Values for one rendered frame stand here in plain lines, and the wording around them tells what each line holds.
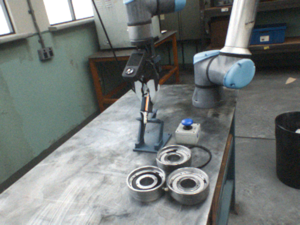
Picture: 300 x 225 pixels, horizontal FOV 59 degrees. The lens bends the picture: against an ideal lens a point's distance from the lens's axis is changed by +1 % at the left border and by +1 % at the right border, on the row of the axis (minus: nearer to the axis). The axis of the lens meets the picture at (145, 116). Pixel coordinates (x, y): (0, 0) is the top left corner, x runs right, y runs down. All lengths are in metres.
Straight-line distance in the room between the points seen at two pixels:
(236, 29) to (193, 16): 3.44
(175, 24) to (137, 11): 3.75
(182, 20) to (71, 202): 3.99
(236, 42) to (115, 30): 2.13
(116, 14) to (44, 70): 0.97
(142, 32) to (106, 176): 0.44
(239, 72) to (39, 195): 0.77
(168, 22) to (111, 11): 1.74
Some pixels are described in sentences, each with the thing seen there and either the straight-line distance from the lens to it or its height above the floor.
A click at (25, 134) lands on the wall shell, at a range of 2.47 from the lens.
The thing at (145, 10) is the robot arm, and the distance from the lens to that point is 0.81.
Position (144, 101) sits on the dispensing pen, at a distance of 0.86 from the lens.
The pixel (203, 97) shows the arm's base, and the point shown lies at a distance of 1.16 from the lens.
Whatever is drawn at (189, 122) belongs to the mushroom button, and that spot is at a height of 0.87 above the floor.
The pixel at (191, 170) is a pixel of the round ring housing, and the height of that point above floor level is 0.83.
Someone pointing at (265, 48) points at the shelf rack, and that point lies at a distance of 4.06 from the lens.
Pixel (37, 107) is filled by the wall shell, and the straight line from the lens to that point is 2.55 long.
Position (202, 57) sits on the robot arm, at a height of 1.02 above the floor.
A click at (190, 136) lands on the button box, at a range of 0.88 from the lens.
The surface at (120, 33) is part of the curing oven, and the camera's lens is 2.99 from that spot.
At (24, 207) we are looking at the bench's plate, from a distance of 0.82.
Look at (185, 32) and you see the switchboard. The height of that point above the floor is 0.68.
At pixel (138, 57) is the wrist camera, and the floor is 1.11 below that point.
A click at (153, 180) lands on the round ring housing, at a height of 0.82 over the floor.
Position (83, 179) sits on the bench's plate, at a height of 0.80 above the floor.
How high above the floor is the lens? 1.27
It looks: 24 degrees down
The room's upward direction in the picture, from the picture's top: 9 degrees counter-clockwise
